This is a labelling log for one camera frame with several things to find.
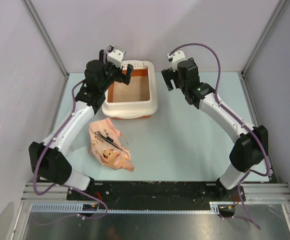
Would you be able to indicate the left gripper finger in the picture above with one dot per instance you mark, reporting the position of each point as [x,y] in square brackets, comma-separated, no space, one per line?
[126,74]
[117,77]

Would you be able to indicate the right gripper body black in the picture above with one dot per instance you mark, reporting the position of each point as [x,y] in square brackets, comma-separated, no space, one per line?
[179,84]

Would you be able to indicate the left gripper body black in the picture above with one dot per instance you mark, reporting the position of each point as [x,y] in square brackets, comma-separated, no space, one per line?
[109,69]

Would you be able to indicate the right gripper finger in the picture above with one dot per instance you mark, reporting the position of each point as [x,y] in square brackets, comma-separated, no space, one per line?
[174,76]
[166,76]

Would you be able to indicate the cream orange litter box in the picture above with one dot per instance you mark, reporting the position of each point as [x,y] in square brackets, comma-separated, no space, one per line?
[138,99]

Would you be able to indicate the pink cat litter bag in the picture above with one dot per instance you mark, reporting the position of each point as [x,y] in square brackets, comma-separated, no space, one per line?
[104,153]

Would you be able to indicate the black bag sealing clip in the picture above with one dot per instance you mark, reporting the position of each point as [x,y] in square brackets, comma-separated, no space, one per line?
[108,140]

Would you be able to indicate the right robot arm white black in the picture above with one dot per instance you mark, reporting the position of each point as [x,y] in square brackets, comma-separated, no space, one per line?
[250,141]

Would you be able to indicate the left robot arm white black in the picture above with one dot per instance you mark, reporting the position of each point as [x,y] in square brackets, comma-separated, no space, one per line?
[48,158]

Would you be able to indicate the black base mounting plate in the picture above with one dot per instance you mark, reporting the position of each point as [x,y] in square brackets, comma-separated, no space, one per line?
[159,195]

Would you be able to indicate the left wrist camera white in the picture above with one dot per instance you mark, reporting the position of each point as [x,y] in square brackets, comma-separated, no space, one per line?
[115,55]

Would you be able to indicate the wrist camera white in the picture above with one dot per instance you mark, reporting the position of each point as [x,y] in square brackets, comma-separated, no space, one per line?
[176,58]
[115,55]

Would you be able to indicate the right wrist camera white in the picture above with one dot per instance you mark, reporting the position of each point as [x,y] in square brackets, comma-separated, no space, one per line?
[176,58]

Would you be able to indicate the right aluminium corner post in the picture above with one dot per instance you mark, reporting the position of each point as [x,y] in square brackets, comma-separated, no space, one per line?
[269,27]

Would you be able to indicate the aluminium corner post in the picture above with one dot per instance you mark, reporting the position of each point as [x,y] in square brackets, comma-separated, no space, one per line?
[31,10]
[269,27]

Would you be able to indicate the left aluminium corner post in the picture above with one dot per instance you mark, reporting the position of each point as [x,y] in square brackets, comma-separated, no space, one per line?
[31,10]

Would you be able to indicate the aluminium frame rail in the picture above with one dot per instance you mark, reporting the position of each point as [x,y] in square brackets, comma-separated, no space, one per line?
[254,193]

